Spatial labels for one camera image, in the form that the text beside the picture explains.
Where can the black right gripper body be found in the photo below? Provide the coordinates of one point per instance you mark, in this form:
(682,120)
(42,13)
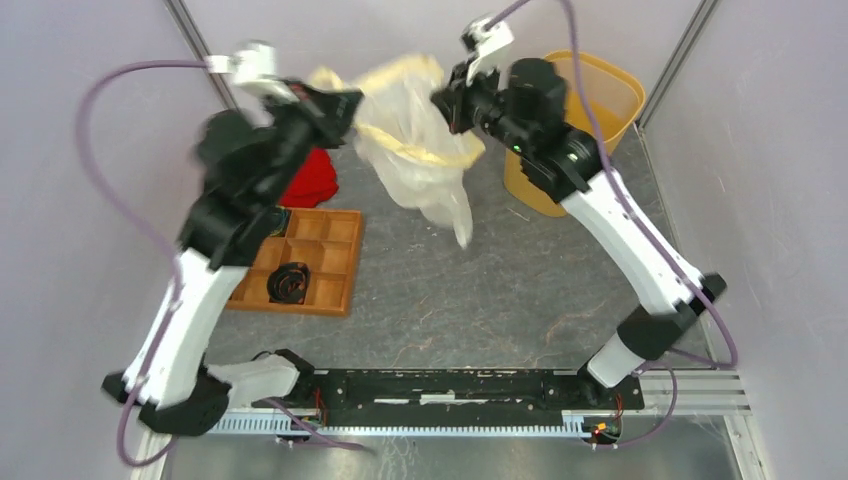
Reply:
(479,106)

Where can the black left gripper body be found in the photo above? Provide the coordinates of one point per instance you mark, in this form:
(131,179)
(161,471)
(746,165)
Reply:
(301,124)

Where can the translucent white trash bag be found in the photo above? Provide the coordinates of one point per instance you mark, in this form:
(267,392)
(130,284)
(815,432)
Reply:
(407,142)

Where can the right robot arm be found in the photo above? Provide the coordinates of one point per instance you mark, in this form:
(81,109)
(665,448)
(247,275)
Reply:
(565,163)

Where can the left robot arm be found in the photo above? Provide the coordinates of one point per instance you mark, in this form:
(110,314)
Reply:
(247,170)

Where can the black green trash bag roll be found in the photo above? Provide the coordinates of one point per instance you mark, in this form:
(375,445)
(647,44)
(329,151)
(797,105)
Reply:
(281,217)

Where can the yellow plastic trash bin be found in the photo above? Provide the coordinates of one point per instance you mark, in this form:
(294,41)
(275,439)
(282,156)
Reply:
(616,99)

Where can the red cloth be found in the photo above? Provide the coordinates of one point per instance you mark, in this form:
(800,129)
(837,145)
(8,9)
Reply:
(315,182)

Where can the wooden compartment tray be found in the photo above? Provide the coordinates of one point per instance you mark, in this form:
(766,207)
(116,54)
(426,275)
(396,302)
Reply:
(328,241)

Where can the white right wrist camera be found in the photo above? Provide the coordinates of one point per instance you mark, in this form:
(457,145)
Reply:
(487,47)

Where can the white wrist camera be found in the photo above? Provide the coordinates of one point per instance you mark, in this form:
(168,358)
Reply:
(487,47)
(253,69)

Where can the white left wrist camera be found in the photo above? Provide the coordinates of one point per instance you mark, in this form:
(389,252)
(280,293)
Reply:
(253,69)

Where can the left aluminium frame post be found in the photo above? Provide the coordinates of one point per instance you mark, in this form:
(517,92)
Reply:
(193,37)

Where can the aluminium frame post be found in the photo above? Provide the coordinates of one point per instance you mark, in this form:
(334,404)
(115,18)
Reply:
(680,54)
(193,37)

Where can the right aluminium frame post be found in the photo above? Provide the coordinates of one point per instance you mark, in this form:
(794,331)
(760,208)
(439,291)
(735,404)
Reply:
(680,54)

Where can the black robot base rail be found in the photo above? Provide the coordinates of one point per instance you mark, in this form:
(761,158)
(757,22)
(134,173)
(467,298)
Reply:
(457,397)

